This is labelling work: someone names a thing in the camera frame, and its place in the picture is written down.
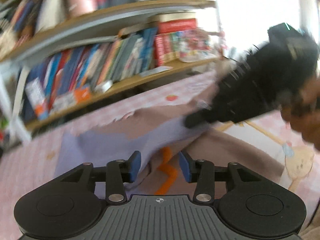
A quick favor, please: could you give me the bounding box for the white and wood bookshelf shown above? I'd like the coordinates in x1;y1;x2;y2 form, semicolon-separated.
1;0;221;142

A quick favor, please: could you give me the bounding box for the row of leaning books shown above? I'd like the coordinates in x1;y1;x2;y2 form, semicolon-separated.
20;25;158;122

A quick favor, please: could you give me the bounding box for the white blue orange box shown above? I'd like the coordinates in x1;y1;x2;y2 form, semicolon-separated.
25;77;48;120

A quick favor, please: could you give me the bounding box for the purple and mauve sweater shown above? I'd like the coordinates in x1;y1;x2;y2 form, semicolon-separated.
54;86;284;195

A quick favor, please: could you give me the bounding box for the pink checkered cartoon tablecloth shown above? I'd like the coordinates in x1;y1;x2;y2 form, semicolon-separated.
1;71;319;239

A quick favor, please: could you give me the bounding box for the red thick dictionary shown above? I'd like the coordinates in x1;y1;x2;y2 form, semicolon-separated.
148;12;197;34

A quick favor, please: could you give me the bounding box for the person's right hand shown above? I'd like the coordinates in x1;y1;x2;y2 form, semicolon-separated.
281;77;319;151

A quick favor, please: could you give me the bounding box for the white orange flat box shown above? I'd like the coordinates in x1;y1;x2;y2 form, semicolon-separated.
50;87;92;114

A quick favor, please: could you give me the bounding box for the white charger block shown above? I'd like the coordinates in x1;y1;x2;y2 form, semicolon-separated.
94;80;113;93

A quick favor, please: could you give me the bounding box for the colourful origami star jar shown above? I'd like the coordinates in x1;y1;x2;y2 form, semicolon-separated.
178;28;222;63

